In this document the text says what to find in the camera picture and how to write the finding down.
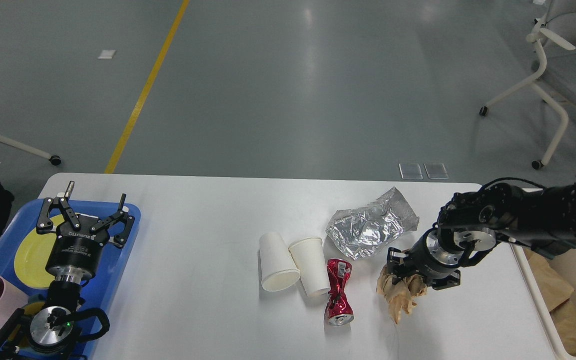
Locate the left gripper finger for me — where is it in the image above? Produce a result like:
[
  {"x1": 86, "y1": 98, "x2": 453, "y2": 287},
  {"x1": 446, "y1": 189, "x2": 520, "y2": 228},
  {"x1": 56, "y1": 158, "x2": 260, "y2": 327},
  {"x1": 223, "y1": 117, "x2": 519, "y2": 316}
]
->
[
  {"x1": 90, "y1": 193, "x2": 135, "y2": 249},
  {"x1": 37, "y1": 181, "x2": 81, "y2": 235}
]

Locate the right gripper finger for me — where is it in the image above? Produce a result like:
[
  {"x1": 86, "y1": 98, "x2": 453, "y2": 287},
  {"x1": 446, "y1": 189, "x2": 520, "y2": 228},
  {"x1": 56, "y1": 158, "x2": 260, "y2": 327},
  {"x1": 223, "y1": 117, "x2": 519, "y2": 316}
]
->
[
  {"x1": 387, "y1": 247, "x2": 411, "y2": 285},
  {"x1": 422, "y1": 269, "x2": 461, "y2": 291}
]

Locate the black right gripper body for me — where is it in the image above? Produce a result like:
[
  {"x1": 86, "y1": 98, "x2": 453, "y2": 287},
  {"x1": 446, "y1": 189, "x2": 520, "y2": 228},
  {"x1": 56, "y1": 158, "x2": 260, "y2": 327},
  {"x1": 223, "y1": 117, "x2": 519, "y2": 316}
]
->
[{"x1": 404, "y1": 231, "x2": 463, "y2": 279}]

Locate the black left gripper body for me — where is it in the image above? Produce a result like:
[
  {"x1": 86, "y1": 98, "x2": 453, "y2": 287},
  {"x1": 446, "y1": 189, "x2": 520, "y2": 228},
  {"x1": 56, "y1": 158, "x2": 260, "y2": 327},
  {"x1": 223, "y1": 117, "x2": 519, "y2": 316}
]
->
[{"x1": 45, "y1": 230, "x2": 106, "y2": 280}]

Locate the brown paper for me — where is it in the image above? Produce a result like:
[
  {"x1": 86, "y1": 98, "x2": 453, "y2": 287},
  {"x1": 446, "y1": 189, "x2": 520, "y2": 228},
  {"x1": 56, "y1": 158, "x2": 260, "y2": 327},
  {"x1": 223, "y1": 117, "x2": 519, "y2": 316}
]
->
[{"x1": 375, "y1": 264, "x2": 427, "y2": 325}]

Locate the yellow plastic plate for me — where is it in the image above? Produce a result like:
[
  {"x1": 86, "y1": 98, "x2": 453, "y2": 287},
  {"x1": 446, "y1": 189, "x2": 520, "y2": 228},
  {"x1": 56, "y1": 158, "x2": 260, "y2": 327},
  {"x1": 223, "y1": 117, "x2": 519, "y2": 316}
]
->
[{"x1": 13, "y1": 229, "x2": 56, "y2": 290}]

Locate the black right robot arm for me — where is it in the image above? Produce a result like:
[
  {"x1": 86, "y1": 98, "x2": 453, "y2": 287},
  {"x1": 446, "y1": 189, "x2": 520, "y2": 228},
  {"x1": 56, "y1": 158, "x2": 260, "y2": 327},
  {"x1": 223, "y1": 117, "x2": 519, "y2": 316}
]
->
[{"x1": 381, "y1": 177, "x2": 576, "y2": 290}]

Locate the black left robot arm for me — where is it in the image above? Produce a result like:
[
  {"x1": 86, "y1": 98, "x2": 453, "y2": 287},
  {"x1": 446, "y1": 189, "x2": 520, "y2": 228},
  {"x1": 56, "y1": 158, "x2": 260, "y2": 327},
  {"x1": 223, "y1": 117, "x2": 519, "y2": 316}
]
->
[{"x1": 0, "y1": 181, "x2": 141, "y2": 360}]

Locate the crumpled silver foil bag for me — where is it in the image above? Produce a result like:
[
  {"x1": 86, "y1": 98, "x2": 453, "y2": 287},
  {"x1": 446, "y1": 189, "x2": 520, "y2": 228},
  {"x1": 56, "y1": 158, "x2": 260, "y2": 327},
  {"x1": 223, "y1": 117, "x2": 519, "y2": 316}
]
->
[{"x1": 326, "y1": 187, "x2": 420, "y2": 260}]

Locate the crushed red soda can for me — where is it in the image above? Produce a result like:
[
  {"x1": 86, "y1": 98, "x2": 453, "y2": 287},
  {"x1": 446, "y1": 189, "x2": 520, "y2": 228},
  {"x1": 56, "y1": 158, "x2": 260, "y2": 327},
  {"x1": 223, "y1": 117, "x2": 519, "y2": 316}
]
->
[{"x1": 325, "y1": 258, "x2": 354, "y2": 327}]

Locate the white paper cup right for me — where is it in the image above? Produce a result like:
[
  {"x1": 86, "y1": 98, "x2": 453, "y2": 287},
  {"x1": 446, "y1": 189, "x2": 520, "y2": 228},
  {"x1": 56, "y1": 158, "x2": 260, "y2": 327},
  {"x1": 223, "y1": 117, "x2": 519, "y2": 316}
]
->
[{"x1": 288, "y1": 237, "x2": 330, "y2": 297}]

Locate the white paper cup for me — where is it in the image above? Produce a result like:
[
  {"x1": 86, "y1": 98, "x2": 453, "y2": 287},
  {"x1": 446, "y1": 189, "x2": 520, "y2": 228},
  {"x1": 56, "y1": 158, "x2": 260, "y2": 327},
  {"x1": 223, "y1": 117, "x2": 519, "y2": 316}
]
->
[
  {"x1": 259, "y1": 232, "x2": 301, "y2": 292},
  {"x1": 288, "y1": 237, "x2": 330, "y2": 297}
]

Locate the white paper cup left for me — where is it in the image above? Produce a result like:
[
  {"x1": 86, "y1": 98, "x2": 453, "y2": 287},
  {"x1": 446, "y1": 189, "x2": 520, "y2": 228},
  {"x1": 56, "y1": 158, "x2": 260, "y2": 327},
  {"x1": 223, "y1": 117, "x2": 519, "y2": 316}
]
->
[{"x1": 259, "y1": 232, "x2": 301, "y2": 292}]

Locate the white office chair right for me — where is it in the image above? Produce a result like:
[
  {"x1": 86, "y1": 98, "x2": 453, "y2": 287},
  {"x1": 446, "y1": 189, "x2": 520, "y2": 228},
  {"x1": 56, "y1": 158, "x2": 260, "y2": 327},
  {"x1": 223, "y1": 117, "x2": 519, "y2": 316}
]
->
[{"x1": 478, "y1": 0, "x2": 576, "y2": 170}]

